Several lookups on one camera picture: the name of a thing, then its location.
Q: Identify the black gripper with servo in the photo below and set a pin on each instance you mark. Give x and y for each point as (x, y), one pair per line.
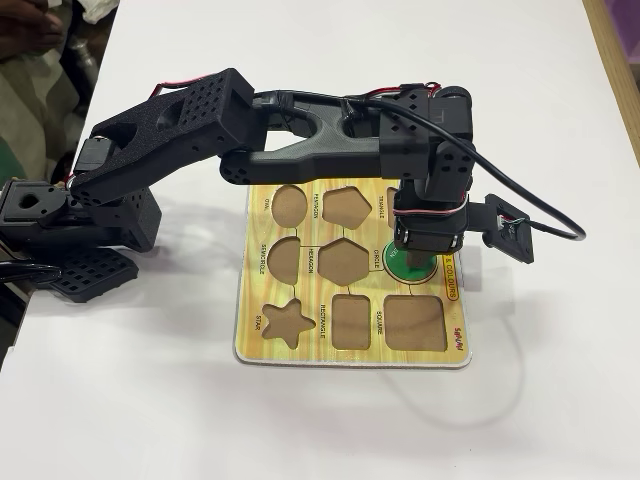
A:
(427, 241)

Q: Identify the green circle piece yellow pin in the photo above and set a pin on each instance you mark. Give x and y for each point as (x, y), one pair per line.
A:
(400, 272)

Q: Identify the black robot base with clamp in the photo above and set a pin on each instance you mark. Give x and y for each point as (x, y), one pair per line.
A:
(90, 275)

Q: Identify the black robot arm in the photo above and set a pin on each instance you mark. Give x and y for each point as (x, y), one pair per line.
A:
(300, 160)

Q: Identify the wooden shape puzzle board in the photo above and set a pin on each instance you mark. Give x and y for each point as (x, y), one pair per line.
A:
(310, 352)

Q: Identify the person's bare hand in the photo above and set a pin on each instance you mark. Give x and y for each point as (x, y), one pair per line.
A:
(25, 27)

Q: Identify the light wooden edge strip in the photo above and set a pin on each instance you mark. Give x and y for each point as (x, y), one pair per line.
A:
(617, 75)

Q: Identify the steel bottle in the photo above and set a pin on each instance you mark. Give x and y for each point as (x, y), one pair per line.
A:
(81, 70)

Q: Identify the white crumpled cloth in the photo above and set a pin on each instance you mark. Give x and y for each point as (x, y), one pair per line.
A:
(100, 10)

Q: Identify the camouflage patterned clothing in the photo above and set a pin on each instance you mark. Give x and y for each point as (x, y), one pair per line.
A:
(25, 110)

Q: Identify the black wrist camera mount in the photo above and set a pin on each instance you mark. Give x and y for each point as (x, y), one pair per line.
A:
(510, 235)

